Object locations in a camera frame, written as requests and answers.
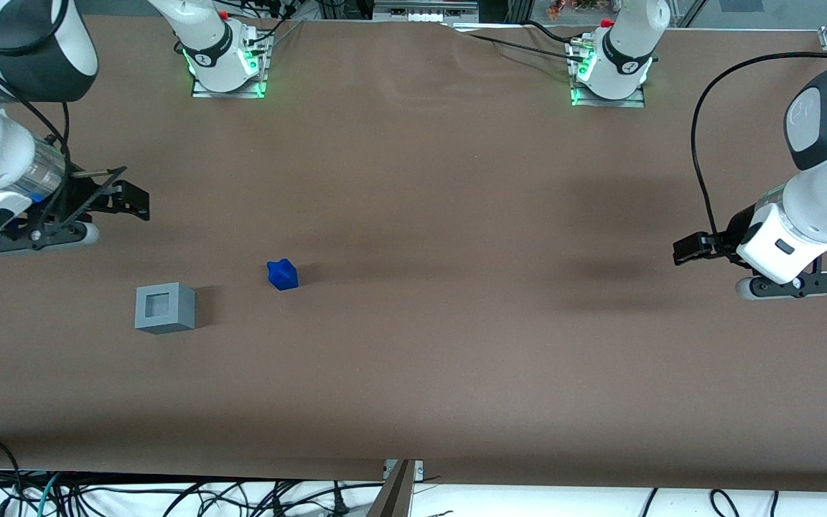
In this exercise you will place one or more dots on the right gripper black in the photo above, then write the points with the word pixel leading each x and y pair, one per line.
pixel 85 195

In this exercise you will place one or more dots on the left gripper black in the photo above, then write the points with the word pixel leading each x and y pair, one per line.
pixel 736 229

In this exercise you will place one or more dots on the blue plastic part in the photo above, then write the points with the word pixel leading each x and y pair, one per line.
pixel 283 276

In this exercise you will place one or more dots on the gray square base block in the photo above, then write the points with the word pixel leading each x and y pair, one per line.
pixel 180 309

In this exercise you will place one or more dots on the orange background parts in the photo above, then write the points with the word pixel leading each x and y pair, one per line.
pixel 571 7

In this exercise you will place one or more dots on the brown table cover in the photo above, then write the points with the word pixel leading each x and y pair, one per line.
pixel 413 323

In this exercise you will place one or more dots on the white background device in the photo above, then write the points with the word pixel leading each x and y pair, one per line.
pixel 421 14

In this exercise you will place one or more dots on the gray slanted bar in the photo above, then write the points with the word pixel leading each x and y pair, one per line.
pixel 395 499

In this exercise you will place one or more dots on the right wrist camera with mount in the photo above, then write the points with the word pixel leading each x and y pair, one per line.
pixel 47 237

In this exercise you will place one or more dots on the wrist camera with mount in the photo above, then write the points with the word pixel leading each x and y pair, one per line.
pixel 47 237
pixel 794 286

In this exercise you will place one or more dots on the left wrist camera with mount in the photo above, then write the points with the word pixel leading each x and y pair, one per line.
pixel 794 286

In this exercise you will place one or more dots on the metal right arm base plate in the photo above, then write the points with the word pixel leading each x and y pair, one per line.
pixel 227 94

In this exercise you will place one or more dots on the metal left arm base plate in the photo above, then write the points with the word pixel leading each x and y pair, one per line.
pixel 607 103

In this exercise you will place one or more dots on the silver edge bracket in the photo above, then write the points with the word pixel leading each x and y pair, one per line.
pixel 418 469

